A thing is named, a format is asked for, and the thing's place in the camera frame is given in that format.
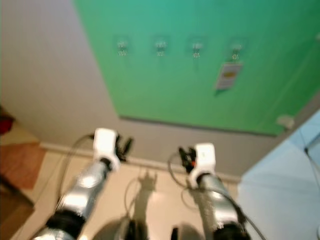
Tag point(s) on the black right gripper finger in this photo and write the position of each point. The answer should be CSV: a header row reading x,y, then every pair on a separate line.
x,y
183,156
182,150

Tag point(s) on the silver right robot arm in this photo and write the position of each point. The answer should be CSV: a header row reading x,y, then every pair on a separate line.
x,y
217,200

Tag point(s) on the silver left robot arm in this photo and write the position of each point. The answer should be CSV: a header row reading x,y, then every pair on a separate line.
x,y
85,187

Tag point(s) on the clear adhesive metal hook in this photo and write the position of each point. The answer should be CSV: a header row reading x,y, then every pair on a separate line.
x,y
236,50
197,48
122,47
160,46

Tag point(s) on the beige baseboard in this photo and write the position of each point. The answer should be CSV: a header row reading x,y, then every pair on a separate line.
x,y
155,164

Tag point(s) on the white paper tag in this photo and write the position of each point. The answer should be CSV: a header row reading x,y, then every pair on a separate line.
x,y
228,76

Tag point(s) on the brown wooden furniture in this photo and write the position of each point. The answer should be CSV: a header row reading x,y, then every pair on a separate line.
x,y
20,165

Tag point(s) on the red cloth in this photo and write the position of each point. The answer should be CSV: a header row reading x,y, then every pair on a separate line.
x,y
5,125

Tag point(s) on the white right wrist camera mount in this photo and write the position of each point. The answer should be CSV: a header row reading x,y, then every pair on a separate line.
x,y
205,156

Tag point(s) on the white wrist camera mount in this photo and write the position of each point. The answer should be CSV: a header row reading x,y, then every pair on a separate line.
x,y
205,156
105,142

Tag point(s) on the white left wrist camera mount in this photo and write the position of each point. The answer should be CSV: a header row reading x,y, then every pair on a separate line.
x,y
105,142

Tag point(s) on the green wall board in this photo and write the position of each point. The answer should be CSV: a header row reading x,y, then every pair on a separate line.
x,y
175,100

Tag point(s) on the white wall outlet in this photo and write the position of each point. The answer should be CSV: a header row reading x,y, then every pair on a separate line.
x,y
285,122

